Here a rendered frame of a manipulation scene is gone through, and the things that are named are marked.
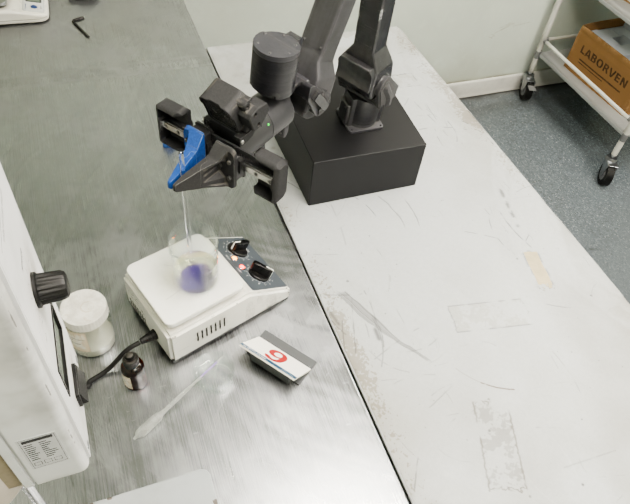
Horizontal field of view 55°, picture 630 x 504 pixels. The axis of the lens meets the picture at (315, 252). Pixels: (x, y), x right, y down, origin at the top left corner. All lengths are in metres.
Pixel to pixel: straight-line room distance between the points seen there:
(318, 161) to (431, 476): 0.50
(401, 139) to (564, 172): 1.82
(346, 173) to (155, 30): 0.66
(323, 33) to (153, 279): 0.39
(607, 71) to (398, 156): 1.92
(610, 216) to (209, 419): 2.16
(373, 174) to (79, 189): 0.50
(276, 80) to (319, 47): 0.10
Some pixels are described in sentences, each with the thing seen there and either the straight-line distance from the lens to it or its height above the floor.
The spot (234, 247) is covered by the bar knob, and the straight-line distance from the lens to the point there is 0.90.
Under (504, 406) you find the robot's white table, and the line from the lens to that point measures 0.90.
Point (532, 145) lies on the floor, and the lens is 2.92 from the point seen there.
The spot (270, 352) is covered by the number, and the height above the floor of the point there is 0.92.
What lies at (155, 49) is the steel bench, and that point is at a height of 0.90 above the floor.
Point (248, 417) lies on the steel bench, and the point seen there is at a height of 0.90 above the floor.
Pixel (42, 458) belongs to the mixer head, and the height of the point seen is 1.33.
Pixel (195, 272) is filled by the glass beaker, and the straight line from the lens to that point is 0.78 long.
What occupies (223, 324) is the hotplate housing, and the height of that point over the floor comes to 0.94.
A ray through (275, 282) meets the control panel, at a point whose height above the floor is 0.94.
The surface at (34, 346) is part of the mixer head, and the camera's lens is 0.28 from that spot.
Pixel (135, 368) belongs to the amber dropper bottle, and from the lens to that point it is 0.82.
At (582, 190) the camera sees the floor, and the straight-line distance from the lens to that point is 2.79.
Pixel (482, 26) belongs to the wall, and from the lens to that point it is 2.91.
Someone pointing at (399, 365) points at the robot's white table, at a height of 0.90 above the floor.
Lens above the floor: 1.65
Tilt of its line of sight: 49 degrees down
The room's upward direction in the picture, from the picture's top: 8 degrees clockwise
